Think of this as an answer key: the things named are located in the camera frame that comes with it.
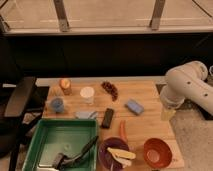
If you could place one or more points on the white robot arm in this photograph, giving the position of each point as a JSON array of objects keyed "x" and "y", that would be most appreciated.
[{"x": 187, "y": 81}]

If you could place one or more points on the bunch of dark grapes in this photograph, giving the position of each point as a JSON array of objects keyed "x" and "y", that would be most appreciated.
[{"x": 110, "y": 89}]

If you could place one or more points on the white cup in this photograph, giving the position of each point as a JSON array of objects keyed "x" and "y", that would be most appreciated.
[{"x": 87, "y": 93}]

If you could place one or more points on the black rectangular block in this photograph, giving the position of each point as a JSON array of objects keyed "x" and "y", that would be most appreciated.
[{"x": 106, "y": 122}]

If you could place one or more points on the wooden board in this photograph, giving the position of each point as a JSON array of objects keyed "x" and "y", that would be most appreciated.
[{"x": 139, "y": 128}]

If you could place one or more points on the blue sponge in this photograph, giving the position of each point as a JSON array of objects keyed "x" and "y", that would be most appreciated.
[{"x": 134, "y": 107}]

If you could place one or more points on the grey blue cloth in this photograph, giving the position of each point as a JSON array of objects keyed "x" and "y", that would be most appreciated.
[{"x": 86, "y": 114}]

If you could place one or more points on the orange carrot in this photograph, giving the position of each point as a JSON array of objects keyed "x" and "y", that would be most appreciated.
[{"x": 122, "y": 131}]

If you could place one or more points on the blue cup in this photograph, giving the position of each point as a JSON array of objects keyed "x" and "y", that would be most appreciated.
[{"x": 57, "y": 105}]

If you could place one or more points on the yellow block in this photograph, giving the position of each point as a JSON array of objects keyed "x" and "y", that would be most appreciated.
[{"x": 167, "y": 114}]

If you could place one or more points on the yellow banana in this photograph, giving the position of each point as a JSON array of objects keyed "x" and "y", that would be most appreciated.
[{"x": 121, "y": 153}]

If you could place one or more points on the green plastic tray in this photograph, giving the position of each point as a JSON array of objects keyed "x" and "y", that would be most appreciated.
[{"x": 67, "y": 136}]

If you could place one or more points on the orange bowl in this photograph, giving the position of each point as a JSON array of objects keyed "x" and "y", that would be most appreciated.
[{"x": 157, "y": 153}]

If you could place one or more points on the black chair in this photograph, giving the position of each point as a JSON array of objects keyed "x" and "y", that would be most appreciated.
[{"x": 18, "y": 115}]

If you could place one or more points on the black kitchen tool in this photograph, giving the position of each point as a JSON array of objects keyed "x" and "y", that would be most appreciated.
[{"x": 61, "y": 160}]

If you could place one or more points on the left window frame post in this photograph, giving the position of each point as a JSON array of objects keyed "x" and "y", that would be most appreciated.
[{"x": 61, "y": 15}]

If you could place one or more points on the window frame post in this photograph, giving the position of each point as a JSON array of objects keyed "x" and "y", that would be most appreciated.
[
  {"x": 156, "y": 15},
  {"x": 61, "y": 15}
]

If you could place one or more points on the right window frame post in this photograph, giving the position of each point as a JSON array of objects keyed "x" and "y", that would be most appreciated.
[{"x": 156, "y": 15}]

